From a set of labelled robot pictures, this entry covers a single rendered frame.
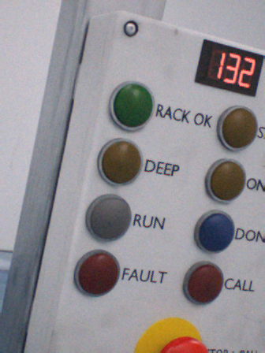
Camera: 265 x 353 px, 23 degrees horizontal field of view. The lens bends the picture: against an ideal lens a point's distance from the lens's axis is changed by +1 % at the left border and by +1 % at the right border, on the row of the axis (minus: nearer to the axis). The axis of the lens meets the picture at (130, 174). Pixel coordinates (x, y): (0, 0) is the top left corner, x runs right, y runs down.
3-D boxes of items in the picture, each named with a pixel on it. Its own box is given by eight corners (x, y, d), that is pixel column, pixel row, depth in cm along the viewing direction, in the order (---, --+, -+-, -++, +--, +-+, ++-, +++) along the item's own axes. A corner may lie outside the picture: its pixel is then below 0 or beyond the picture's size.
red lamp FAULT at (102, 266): (116, 299, 42) (125, 256, 42) (76, 295, 41) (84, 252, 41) (111, 294, 43) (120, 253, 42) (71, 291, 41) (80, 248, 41)
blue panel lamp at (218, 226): (232, 255, 45) (240, 216, 45) (197, 251, 44) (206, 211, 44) (225, 252, 46) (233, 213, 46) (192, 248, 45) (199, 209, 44)
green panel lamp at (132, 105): (151, 131, 41) (160, 88, 41) (111, 124, 40) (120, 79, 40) (145, 131, 42) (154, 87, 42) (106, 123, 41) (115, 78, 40)
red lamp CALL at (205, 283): (220, 306, 45) (229, 267, 45) (186, 303, 44) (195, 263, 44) (214, 302, 46) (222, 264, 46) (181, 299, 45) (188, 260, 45)
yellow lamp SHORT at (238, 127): (255, 152, 45) (263, 112, 44) (220, 146, 43) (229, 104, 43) (248, 150, 45) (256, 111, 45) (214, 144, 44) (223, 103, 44)
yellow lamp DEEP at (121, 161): (139, 187, 41) (148, 145, 41) (99, 182, 40) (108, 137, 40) (133, 186, 42) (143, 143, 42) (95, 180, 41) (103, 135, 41)
